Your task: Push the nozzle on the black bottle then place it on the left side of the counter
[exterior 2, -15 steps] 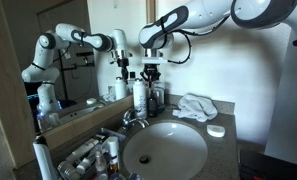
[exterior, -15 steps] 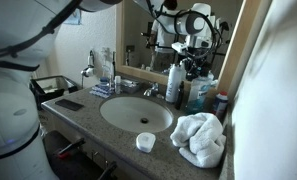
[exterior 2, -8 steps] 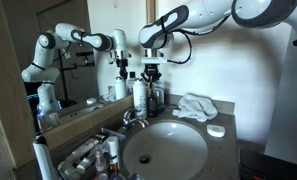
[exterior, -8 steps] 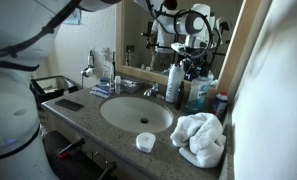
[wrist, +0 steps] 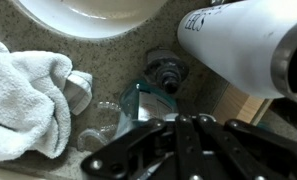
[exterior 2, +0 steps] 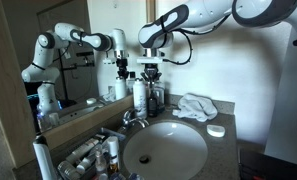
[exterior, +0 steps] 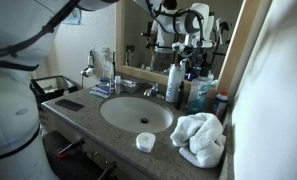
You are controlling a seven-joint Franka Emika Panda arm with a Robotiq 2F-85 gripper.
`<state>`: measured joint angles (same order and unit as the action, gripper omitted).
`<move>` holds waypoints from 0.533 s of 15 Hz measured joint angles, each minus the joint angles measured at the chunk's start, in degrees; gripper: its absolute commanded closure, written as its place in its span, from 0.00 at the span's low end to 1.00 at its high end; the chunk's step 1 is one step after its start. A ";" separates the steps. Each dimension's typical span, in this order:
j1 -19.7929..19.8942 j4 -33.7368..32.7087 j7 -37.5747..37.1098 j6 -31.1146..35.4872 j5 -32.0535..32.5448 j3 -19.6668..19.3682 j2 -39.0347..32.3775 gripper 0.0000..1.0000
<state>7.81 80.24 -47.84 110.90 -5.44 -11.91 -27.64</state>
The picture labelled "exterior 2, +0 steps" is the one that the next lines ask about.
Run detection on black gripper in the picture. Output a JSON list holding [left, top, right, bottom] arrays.
[[141, 63, 163, 90]]

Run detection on black pump bottle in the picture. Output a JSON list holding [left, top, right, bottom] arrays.
[[147, 87, 160, 118]]

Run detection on white EECS water bottle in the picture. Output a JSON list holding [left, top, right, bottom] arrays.
[[132, 77, 148, 120]]

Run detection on white capped clear bottle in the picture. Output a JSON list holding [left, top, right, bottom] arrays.
[[106, 135, 122, 176]]

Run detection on pinkish clear bottle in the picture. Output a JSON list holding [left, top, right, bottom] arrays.
[[93, 143, 108, 180]]

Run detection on clear ribbed bottle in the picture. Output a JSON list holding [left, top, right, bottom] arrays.
[[56, 160, 81, 180]]

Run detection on chrome faucet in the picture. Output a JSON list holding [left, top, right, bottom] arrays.
[[117, 108, 150, 134]]

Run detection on white terry towel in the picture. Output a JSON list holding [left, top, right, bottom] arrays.
[[172, 93, 219, 123]]

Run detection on white oval sink basin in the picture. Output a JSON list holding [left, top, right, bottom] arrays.
[[122, 120, 209, 180]]

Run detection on chrome sink drain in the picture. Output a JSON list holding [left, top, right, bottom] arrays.
[[138, 154, 152, 165]]

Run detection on white soap bar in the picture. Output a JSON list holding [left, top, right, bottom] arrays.
[[206, 124, 226, 138]]

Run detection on blue contact lens blister strip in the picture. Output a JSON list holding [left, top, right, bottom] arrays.
[[127, 172, 146, 180], [108, 172, 126, 180]]

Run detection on small white tube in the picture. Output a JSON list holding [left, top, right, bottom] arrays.
[[76, 151, 99, 175]]

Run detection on grey organizer tray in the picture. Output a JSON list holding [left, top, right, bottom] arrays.
[[56, 131, 123, 180]]

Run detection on tall white cylinder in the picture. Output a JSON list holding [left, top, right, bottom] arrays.
[[32, 134, 58, 180]]

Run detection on wood framed mirror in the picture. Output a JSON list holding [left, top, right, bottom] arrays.
[[0, 0, 157, 169]]

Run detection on black case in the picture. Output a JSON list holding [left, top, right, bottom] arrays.
[[238, 148, 297, 180]]

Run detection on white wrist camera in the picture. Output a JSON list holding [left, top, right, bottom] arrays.
[[136, 56, 165, 65]]

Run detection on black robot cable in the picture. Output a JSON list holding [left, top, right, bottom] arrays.
[[161, 14, 194, 66]]

